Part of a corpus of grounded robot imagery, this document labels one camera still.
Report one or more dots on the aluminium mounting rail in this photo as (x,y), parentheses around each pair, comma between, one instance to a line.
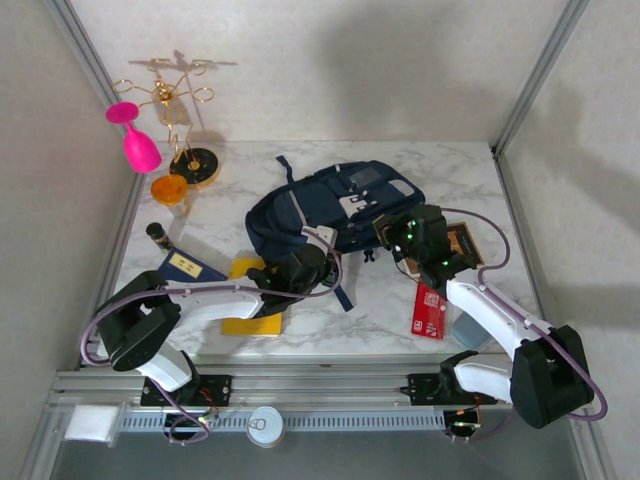
(325,385)

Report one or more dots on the orange plastic wine glass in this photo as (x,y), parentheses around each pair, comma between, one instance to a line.
(169,190)

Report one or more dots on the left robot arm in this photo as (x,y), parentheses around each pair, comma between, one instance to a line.
(215,305)

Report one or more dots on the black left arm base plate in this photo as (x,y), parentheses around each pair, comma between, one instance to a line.
(220,390)

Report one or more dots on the navy blue backpack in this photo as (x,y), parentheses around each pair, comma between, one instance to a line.
(320,200)

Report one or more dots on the blue box with label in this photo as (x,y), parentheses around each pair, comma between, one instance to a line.
(187,267)

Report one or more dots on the silver tin can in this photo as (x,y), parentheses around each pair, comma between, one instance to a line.
(265,426)

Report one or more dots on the aluminium frame post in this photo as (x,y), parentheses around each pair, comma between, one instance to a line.
(536,75)
(82,52)

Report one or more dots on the small black bottle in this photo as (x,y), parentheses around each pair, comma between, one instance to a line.
(160,237)

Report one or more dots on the grey-blue pencil case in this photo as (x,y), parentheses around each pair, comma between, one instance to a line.
(470,335)

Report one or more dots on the red card package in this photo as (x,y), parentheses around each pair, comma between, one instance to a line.
(430,315)

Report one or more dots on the yellow book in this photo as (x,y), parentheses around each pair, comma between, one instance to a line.
(250,326)

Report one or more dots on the white foam block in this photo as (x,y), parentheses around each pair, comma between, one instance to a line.
(90,424)

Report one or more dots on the brown book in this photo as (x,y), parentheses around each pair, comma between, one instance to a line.
(465,245)

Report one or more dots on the pink plastic wine glass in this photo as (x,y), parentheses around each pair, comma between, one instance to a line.
(142,152)

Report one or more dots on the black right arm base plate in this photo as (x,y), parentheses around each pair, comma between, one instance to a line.
(422,389)

